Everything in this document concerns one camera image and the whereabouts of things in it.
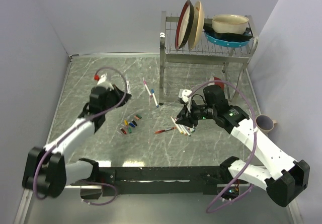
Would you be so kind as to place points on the yellow marker pen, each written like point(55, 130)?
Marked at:
point(177, 126)

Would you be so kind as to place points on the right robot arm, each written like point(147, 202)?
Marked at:
point(282, 176)

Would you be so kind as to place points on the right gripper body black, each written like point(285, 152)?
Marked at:
point(203, 112)

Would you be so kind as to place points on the black square plate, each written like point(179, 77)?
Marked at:
point(225, 36)

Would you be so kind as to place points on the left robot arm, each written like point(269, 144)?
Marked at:
point(46, 170)

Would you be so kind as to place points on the white marker pen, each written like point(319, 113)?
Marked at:
point(128, 84)

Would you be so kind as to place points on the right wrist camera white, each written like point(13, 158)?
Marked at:
point(184, 97)

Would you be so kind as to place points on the steel dish rack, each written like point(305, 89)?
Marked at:
point(185, 68)

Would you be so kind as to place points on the red white bowl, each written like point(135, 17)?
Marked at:
point(216, 81)

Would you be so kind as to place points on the purple pink mug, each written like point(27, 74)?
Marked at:
point(265, 124)

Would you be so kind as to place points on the blue dotted dish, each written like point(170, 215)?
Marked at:
point(224, 43)

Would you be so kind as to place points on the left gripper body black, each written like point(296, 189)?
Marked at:
point(112, 98)

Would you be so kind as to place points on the blue marker pen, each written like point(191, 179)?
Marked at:
point(154, 98)

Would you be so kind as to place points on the cream ceramic bowl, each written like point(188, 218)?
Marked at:
point(227, 23)

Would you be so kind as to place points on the pink marker pen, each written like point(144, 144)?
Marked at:
point(146, 87)

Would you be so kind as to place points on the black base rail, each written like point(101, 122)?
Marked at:
point(113, 181)

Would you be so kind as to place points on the beige plate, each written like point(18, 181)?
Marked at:
point(197, 27)

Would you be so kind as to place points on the red black plate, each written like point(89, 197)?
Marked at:
point(184, 25)

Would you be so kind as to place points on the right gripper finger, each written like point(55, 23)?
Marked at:
point(185, 112)
point(188, 121)

